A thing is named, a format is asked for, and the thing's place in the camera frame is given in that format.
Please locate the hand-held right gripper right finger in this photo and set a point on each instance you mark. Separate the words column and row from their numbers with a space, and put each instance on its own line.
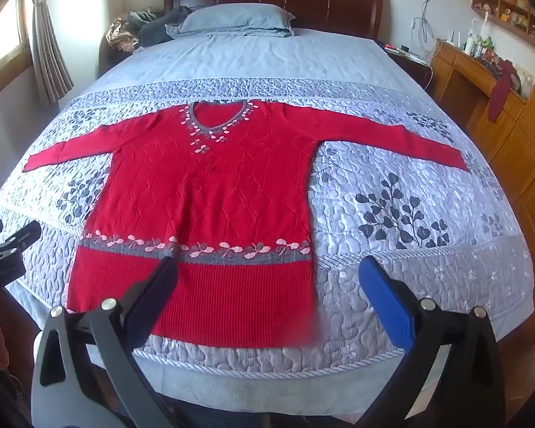
column 385, row 303

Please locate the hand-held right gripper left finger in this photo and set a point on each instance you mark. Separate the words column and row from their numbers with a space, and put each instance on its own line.
column 158, row 287

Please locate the red knitted sweater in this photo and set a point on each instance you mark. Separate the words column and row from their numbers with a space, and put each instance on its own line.
column 214, row 196

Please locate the dark clothes pile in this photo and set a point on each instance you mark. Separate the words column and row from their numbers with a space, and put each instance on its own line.
column 160, row 29

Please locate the beige curtain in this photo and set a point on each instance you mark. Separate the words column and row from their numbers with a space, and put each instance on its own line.
column 49, row 53

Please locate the window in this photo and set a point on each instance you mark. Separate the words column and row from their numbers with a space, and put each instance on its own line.
column 4, row 40

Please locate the wooden desk cabinet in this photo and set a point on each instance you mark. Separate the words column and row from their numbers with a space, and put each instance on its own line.
column 495, row 142

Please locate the golden brown cloth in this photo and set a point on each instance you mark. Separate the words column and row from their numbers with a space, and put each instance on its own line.
column 121, row 33

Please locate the dark nightstand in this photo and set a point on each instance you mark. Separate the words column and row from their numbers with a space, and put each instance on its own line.
column 410, row 71

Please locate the dark red hanging cloth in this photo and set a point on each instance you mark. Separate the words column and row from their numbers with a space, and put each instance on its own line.
column 499, row 93

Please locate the grey patterned quilt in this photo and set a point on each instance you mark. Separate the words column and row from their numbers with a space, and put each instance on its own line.
column 258, row 62

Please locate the folded grey sheet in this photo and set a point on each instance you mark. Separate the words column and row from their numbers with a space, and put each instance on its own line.
column 254, row 34

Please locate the white bottle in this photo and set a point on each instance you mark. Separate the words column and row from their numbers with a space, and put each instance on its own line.
column 470, row 43

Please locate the grey pillow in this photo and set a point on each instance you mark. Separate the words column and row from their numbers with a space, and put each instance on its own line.
column 236, row 18

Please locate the dark wooden headboard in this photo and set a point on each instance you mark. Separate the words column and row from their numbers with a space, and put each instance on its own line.
column 330, row 4

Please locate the wooden wall shelf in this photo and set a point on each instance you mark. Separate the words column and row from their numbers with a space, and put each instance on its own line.
column 508, row 24

